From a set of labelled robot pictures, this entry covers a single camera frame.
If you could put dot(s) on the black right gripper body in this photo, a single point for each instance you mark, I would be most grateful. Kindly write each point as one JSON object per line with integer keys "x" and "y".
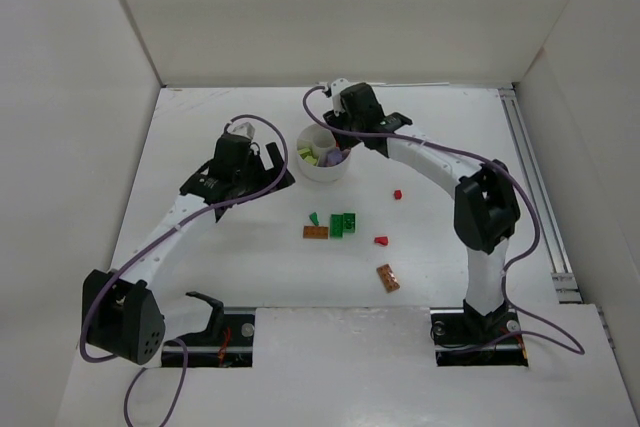
{"x": 350, "y": 123}

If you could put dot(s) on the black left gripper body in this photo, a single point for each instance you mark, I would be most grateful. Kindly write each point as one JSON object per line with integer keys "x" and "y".
{"x": 261, "y": 170}

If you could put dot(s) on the yellow and red lego stack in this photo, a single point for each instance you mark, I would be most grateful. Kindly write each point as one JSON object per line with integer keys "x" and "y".
{"x": 305, "y": 152}

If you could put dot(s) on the purple lego brick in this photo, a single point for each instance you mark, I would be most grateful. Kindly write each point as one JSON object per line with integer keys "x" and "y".
{"x": 335, "y": 157}

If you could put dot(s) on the red sloped lego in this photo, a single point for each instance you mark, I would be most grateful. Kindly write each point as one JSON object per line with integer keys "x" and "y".
{"x": 381, "y": 240}

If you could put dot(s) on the small yellow lego cube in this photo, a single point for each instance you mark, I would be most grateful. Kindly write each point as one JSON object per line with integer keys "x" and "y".
{"x": 312, "y": 161}

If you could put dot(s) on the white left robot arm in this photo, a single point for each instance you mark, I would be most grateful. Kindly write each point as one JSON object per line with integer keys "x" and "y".
{"x": 122, "y": 312}

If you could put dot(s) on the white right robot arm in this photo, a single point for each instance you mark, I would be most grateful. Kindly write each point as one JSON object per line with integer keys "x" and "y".
{"x": 485, "y": 206}

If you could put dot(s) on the white round divided container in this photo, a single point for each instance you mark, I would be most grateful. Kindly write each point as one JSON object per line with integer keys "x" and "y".
{"x": 320, "y": 141}

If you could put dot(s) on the small green lego piece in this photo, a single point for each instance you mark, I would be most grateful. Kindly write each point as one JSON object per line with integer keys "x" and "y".
{"x": 314, "y": 219}

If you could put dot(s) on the brown flat lego brick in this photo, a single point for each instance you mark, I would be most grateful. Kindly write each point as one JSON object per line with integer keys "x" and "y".
{"x": 315, "y": 232}

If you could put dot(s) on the green lego brick left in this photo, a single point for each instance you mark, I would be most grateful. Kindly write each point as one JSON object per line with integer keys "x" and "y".
{"x": 336, "y": 229}

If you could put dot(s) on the green lego brick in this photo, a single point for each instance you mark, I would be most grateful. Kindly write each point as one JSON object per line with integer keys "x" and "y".
{"x": 336, "y": 229}
{"x": 349, "y": 225}

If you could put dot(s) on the green lego brick right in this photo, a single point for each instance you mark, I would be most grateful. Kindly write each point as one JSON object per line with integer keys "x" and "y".
{"x": 349, "y": 225}

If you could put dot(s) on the brown lego brick lower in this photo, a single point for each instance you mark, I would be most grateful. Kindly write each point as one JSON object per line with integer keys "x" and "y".
{"x": 388, "y": 278}

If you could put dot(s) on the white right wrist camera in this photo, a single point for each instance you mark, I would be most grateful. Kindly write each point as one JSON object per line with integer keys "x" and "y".
{"x": 333, "y": 91}

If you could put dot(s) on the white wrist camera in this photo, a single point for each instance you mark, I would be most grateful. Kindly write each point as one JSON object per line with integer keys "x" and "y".
{"x": 244, "y": 129}
{"x": 333, "y": 91}

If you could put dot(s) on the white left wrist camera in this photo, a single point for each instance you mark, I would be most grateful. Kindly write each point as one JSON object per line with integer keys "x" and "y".
{"x": 244, "y": 129}

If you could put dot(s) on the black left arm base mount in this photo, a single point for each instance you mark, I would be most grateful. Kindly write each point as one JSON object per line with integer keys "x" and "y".
{"x": 220, "y": 337}

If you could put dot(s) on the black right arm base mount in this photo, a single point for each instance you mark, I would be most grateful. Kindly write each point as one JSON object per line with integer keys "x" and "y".
{"x": 465, "y": 339}

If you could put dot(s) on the aluminium rail right side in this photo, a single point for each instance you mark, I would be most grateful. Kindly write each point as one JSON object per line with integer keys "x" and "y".
{"x": 562, "y": 274}

